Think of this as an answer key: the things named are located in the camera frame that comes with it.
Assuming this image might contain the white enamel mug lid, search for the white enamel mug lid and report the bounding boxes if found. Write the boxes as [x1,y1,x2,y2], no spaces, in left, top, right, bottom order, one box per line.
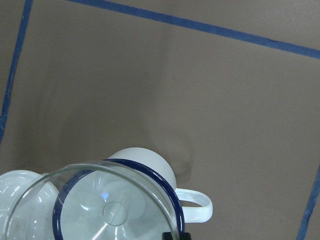
[0,170,59,240]

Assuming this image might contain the white enamel mug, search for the white enamel mug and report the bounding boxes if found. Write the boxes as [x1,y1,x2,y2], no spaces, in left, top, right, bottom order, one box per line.
[53,147,213,240]

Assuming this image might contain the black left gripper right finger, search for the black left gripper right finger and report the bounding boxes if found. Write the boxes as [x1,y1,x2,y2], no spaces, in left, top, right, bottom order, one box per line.
[179,232,192,240]

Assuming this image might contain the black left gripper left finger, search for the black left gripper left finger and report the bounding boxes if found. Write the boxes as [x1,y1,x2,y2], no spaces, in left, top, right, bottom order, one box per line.
[162,232,173,240]

